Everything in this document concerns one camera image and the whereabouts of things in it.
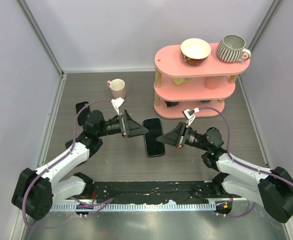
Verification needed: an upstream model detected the grey striped mug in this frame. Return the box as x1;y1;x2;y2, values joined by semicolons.
216;34;251;63

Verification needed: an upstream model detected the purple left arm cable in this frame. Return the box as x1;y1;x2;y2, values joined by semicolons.
22;99;116;227

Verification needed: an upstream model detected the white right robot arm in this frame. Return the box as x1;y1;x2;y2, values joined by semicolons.
156;108;293;223

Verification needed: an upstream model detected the pink cup on shelf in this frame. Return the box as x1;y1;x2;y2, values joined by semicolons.
204;76;224;90

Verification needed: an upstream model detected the white slotted cable duct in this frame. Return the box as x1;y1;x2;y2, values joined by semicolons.
50;200;216;212

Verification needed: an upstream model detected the yellow mug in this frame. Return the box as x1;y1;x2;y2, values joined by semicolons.
172;77;193;86

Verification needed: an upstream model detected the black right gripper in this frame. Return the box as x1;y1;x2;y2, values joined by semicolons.
156;122;210;152

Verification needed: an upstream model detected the white floral bowl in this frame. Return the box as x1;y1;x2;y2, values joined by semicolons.
180;38;212;66

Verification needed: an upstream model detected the dark smartphone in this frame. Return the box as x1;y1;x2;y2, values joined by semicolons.
142;117;165;157

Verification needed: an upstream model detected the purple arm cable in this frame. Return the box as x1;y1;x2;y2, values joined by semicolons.
22;99;116;227
193;106;293;218

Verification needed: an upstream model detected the black phone under arm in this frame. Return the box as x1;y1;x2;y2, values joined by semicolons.
65;140;77;150

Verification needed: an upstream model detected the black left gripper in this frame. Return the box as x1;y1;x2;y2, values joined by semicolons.
97;110;148;138

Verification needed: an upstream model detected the dark green mug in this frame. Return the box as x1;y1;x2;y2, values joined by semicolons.
164;100;180;108

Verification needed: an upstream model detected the pink faceted mug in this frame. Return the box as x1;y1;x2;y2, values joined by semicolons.
106;78;126;99

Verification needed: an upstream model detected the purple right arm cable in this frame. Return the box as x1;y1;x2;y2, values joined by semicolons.
193;106;293;218

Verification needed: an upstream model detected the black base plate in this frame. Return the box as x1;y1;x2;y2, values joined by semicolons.
74;180;239;205

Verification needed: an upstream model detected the pink three-tier wooden shelf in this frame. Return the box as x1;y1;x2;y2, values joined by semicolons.
154;43;250;119

